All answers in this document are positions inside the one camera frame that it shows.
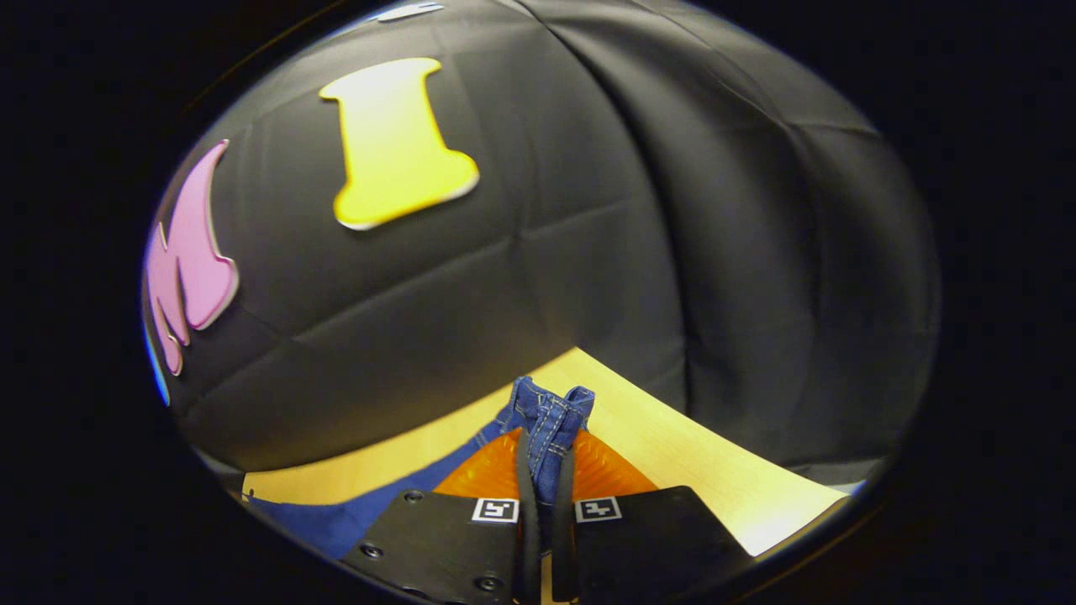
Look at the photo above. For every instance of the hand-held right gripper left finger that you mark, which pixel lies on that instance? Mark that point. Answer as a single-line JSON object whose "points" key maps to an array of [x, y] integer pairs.
{"points": [[528, 538]]}

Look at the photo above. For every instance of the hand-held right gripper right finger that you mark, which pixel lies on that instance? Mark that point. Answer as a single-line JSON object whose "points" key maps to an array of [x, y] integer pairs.
{"points": [[561, 546]]}

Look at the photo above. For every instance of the blue denim jeans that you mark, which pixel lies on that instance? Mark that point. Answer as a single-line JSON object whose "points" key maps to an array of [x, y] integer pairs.
{"points": [[546, 412]]}

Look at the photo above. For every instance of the black backdrop cloth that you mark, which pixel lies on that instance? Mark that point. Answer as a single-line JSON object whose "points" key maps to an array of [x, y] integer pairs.
{"points": [[588, 252]]}

